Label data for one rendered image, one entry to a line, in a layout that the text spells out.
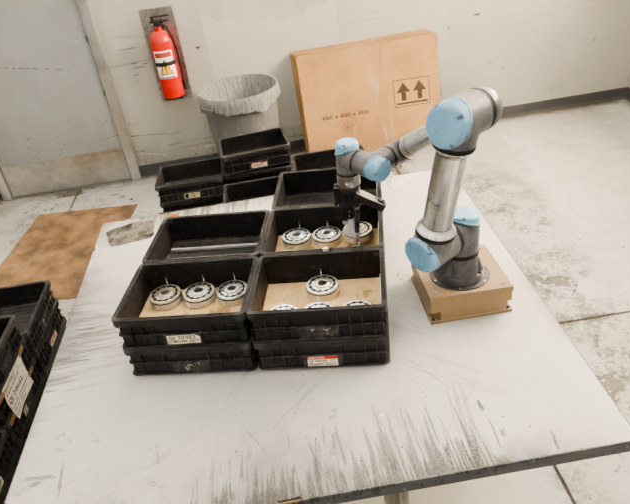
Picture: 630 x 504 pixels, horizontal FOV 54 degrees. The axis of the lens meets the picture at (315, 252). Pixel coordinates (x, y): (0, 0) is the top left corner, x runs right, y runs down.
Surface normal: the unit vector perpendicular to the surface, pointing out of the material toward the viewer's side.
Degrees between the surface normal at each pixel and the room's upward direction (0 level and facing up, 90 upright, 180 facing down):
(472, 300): 90
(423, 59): 80
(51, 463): 0
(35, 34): 90
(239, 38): 90
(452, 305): 90
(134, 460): 0
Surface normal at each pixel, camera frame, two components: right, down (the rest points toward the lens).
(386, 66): 0.09, 0.40
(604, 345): -0.12, -0.83
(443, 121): -0.72, 0.31
